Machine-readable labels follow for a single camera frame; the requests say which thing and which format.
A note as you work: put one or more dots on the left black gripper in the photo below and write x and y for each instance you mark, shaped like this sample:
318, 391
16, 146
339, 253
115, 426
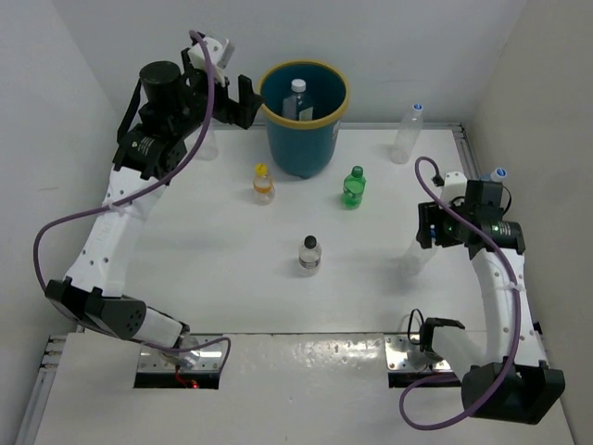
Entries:
237, 113

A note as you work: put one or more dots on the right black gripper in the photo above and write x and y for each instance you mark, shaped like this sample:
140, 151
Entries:
430, 214

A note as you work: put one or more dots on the clear bottle blue cap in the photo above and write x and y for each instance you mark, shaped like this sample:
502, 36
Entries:
413, 261

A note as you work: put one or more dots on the square clear bottle white cap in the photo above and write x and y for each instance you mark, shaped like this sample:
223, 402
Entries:
298, 105

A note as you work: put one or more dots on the bottle with blue label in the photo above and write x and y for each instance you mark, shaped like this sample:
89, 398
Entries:
499, 175

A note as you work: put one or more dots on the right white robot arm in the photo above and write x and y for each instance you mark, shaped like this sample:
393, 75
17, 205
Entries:
510, 379

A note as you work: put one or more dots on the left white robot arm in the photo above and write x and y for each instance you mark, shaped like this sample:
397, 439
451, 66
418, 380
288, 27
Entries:
164, 125

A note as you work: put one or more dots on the blue bin yellow rim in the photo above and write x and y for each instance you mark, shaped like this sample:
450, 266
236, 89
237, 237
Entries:
304, 148

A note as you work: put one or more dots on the clear bottle back left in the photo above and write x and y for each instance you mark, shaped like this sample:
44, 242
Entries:
208, 150

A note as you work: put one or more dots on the green plastic bottle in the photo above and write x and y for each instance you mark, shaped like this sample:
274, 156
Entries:
353, 188

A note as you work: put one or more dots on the clear bottle back right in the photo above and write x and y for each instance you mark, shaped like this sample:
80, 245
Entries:
407, 135

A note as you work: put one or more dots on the small bottle yellow cap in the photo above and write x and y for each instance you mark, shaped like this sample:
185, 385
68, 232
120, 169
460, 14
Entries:
263, 186

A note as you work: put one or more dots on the small bottle black cap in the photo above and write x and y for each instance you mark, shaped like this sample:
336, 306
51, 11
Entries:
309, 255

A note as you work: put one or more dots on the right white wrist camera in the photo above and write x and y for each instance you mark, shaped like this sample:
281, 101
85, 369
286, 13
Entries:
454, 187

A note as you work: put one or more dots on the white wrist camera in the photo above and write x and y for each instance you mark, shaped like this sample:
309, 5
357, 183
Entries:
454, 187
220, 51

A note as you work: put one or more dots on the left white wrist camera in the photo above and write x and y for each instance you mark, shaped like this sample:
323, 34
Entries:
220, 51

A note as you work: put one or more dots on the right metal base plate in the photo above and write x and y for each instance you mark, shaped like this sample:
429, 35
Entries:
403, 356

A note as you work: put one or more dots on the metal base plate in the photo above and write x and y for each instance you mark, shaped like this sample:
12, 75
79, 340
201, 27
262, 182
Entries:
207, 360
403, 356

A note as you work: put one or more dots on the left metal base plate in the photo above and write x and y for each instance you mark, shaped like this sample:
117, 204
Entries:
207, 360

